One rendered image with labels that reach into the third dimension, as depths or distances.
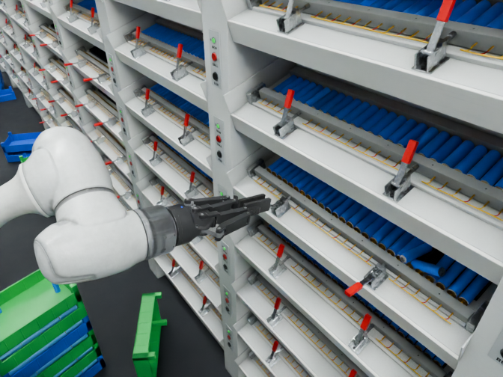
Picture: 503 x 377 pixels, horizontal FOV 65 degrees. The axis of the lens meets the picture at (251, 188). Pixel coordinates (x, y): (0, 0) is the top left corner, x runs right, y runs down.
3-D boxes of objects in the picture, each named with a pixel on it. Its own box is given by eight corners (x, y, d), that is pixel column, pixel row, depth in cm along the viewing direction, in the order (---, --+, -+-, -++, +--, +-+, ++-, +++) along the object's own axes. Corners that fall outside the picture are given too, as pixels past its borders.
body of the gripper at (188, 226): (156, 232, 76) (197, 221, 81) (177, 256, 70) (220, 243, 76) (157, 199, 72) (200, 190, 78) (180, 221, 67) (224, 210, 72)
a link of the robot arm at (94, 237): (156, 246, 62) (126, 181, 67) (49, 277, 53) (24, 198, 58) (141, 275, 70) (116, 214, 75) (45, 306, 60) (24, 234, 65)
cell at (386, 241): (407, 231, 78) (386, 252, 76) (400, 226, 79) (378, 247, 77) (408, 225, 76) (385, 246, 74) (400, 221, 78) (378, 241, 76)
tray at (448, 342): (456, 371, 63) (462, 348, 57) (236, 198, 103) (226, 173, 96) (524, 288, 69) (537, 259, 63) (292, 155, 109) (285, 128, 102)
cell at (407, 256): (429, 241, 73) (403, 253, 70) (434, 250, 72) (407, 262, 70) (423, 243, 74) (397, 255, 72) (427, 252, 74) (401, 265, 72)
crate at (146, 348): (141, 388, 152) (162, 386, 152) (132, 357, 140) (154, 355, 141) (149, 323, 176) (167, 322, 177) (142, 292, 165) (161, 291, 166)
